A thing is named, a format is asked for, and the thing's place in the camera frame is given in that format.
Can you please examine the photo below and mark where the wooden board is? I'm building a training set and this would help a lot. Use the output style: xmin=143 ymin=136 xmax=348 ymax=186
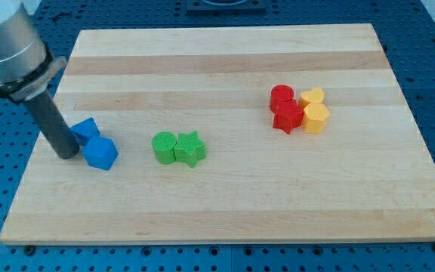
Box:
xmin=0 ymin=23 xmax=435 ymax=246

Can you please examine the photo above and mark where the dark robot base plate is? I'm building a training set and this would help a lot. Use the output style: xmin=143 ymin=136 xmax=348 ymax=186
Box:
xmin=184 ymin=0 xmax=267 ymax=14

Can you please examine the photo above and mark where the blue triangle block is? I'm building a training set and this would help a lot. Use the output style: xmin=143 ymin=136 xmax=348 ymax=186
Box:
xmin=70 ymin=117 xmax=100 ymax=146

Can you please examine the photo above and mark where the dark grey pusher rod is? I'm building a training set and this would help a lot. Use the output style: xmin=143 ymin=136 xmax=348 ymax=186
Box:
xmin=23 ymin=90 xmax=79 ymax=159

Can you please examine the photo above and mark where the green cylinder block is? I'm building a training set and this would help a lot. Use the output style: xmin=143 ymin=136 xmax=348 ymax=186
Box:
xmin=152 ymin=131 xmax=177 ymax=165

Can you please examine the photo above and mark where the green star block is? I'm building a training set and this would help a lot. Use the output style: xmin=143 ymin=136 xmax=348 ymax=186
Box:
xmin=174 ymin=131 xmax=206 ymax=168

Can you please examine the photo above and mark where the yellow heart block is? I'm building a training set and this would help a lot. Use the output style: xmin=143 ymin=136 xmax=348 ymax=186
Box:
xmin=298 ymin=88 xmax=325 ymax=109

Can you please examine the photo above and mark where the blue cube block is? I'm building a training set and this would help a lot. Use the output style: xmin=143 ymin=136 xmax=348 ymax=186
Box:
xmin=82 ymin=136 xmax=119 ymax=171

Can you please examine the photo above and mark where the yellow hexagon block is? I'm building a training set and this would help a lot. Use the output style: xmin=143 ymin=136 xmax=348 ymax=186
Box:
xmin=302 ymin=103 xmax=329 ymax=134

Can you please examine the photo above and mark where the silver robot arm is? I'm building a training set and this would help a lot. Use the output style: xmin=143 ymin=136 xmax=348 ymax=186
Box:
xmin=0 ymin=0 xmax=79 ymax=159

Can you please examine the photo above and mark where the red star block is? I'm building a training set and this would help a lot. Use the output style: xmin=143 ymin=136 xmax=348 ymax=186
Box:
xmin=273 ymin=100 xmax=304 ymax=134

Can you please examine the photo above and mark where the red cylinder block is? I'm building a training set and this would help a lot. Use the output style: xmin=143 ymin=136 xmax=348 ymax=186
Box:
xmin=269 ymin=85 xmax=295 ymax=113

